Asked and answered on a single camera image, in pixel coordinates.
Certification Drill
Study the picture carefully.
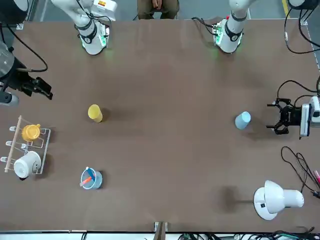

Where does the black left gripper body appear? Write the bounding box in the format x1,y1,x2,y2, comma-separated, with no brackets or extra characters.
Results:
283,106,302,128

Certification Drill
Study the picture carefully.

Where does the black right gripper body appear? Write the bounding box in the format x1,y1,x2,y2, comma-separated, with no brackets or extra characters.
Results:
3,70,35,97

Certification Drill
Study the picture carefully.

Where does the light blue plastic cup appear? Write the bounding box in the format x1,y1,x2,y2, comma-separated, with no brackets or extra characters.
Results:
234,111,252,130

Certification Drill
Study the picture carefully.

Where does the yellow plastic cup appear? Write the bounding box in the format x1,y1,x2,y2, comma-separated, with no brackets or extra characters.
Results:
87,104,104,123

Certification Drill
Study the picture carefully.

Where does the yellow mug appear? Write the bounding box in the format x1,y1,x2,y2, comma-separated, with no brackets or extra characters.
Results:
21,123,41,142

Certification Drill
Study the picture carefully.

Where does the clear rack with wooden rod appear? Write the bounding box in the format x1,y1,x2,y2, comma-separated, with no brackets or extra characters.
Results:
0,115,52,175

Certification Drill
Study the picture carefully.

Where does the white desk lamp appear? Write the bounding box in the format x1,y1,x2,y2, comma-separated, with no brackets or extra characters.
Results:
253,179,305,221

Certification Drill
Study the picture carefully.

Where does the white smiley mug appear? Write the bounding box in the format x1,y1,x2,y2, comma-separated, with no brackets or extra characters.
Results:
13,150,42,180

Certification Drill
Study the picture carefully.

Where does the clear measuring beaker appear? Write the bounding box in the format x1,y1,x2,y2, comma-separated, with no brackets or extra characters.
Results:
79,166,103,190

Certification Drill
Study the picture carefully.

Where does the person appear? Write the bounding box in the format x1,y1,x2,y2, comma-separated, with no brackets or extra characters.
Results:
136,0,180,21

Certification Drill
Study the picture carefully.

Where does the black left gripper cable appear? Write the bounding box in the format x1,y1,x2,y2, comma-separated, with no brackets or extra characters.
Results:
276,79,320,106

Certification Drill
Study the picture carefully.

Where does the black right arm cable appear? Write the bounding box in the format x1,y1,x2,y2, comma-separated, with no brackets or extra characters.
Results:
0,21,49,73

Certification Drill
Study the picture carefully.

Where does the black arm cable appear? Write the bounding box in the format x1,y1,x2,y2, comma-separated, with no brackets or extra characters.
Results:
0,21,49,73
283,0,320,55

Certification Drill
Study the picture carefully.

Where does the black lamp cable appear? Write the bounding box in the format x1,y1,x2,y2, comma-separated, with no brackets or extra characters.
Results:
281,146,320,198

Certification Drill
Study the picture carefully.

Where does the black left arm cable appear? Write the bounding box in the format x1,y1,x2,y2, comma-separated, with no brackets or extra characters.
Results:
283,0,320,55

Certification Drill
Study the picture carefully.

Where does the black left base cable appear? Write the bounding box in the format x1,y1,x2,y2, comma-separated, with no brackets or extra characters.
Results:
191,16,219,35

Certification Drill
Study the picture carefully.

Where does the grey aluminium frame post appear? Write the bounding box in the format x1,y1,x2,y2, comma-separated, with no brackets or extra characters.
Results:
153,221,168,240

